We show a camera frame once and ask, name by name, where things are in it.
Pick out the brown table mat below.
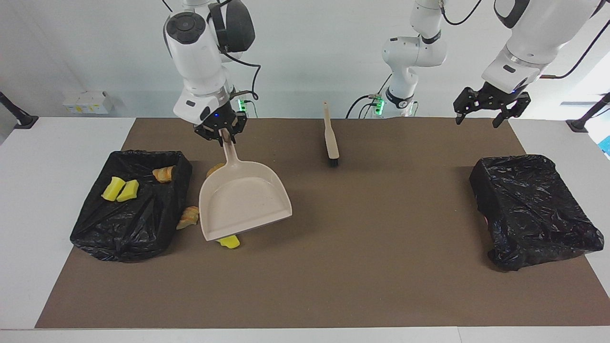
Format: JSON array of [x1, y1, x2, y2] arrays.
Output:
[[35, 118, 610, 329]]

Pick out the bin lined with black bag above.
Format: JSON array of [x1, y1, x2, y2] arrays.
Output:
[[70, 150, 193, 263], [469, 153, 605, 272]]

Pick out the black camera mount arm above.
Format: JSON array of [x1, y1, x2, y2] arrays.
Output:
[[0, 91, 39, 130], [566, 92, 610, 133]]

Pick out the white cardboard box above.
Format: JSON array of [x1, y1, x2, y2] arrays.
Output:
[[62, 92, 89, 115], [86, 91, 113, 115]]

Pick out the curved yellow sponge piece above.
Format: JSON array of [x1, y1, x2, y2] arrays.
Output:
[[117, 179, 140, 202]]

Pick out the beige plastic dustpan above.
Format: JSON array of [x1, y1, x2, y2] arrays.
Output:
[[198, 136, 293, 242]]

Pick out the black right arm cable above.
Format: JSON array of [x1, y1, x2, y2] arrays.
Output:
[[210, 0, 263, 101]]

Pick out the black base power cable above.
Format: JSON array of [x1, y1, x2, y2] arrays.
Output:
[[346, 94, 384, 118]]

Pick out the notched yellow sponge piece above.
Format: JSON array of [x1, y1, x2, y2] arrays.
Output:
[[102, 176, 127, 202]]

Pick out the beige crusty bread chunk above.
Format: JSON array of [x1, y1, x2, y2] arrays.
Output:
[[152, 165, 177, 184]]

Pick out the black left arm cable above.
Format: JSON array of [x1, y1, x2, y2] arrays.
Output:
[[441, 0, 610, 79]]

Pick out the layered croissant piece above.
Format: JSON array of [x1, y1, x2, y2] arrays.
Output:
[[176, 206, 200, 231]]

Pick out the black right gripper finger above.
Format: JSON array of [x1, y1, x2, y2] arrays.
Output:
[[194, 125, 224, 146], [229, 114, 248, 143]]

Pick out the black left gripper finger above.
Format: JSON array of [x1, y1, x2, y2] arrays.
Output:
[[454, 87, 482, 125], [493, 93, 531, 128]]

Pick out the beige hand brush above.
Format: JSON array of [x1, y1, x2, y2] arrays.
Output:
[[323, 101, 340, 167]]

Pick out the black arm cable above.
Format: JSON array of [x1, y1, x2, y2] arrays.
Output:
[[210, 0, 263, 101], [441, 0, 610, 79]]

